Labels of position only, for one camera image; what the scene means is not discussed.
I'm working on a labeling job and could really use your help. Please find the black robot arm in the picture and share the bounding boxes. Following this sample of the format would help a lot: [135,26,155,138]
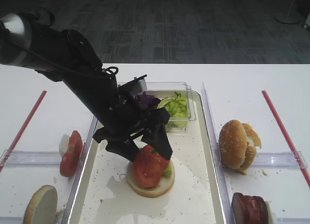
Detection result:
[0,8,173,161]

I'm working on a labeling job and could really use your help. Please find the left red tape strip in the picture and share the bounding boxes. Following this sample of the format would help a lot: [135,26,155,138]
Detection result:
[0,90,47,172]

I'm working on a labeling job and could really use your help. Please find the lettuce leaf on bun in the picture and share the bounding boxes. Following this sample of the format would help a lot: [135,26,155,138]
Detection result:
[151,150,172,178]

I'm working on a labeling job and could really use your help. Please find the left long clear rail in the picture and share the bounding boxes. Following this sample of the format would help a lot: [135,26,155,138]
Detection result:
[61,117,98,224]

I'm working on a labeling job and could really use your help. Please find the tomato slice on stand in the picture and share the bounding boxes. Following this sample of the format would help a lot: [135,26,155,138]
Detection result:
[60,130,83,177]

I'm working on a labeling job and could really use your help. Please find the white metal tray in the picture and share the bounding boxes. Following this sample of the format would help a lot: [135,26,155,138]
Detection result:
[63,91,224,224]

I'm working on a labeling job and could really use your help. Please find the right upper clear cross rail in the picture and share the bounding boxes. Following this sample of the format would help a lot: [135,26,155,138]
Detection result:
[251,151,308,169]

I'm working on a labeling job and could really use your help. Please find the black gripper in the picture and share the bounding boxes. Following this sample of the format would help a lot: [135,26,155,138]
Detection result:
[93,88,173,162]

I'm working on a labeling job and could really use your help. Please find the left lower clear cross rail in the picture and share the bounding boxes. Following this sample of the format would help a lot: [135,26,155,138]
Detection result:
[0,217,23,224]

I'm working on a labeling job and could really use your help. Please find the red tape strip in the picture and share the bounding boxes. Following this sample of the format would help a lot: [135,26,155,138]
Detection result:
[262,90,310,186]
[0,90,47,172]

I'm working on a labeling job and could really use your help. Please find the tomato slice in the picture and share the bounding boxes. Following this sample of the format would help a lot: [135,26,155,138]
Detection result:
[60,130,83,177]
[133,145,170,188]

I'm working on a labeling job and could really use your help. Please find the sesame bun rear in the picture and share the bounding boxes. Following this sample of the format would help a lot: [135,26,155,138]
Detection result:
[238,123,262,175]

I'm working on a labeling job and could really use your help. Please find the dark meat patties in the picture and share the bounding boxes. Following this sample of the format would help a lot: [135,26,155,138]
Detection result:
[232,192,268,224]

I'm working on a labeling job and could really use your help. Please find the white meat stand block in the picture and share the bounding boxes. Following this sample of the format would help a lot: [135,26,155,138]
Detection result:
[265,201,278,224]

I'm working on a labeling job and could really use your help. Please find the sesame bun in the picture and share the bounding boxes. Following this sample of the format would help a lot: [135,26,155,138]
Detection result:
[238,123,262,175]
[218,120,247,169]

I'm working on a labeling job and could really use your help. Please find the right red tape strip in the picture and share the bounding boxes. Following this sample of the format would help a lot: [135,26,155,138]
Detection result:
[262,90,310,186]

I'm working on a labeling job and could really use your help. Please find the white floor stand base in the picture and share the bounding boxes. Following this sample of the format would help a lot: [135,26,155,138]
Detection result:
[274,0,300,25]

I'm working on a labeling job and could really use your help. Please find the clear plastic container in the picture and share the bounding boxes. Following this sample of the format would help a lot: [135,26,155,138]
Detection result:
[131,81,196,132]

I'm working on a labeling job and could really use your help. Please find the left upper clear cross rail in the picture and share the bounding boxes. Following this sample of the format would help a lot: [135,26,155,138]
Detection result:
[0,150,62,167]

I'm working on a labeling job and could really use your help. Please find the green lettuce in container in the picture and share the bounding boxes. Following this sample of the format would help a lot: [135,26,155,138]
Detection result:
[157,92,189,132]

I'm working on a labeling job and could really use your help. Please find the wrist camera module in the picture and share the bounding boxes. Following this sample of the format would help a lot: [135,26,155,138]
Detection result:
[118,75,147,97]

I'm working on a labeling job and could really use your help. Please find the white tomato stand block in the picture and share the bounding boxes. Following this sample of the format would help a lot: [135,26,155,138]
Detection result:
[59,134,70,157]

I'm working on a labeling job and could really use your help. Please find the right long clear rail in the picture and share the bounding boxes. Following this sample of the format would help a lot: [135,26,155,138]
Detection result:
[201,83,235,224]

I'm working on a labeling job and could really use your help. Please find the bottom bun slice on tray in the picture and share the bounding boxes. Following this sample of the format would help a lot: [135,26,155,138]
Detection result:
[126,161,175,198]

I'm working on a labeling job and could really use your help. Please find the long clear rail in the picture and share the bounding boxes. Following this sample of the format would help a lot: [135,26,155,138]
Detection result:
[61,117,98,224]
[201,83,235,224]

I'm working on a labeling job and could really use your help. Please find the upright bun half left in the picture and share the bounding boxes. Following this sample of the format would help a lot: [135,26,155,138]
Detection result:
[23,185,58,224]

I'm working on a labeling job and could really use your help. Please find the sesame bun front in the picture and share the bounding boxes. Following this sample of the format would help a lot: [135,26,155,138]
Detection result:
[218,120,247,169]

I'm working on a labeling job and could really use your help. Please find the purple cabbage shreds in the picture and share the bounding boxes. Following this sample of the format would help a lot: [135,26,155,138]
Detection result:
[134,91,161,110]

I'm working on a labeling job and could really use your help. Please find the right lower clear cross rail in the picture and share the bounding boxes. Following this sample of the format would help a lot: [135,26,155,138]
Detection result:
[277,217,310,224]

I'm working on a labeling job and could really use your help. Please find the clear cross rail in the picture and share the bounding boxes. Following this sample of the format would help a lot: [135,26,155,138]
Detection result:
[0,150,62,167]
[277,217,310,224]
[251,151,308,169]
[0,217,23,224]

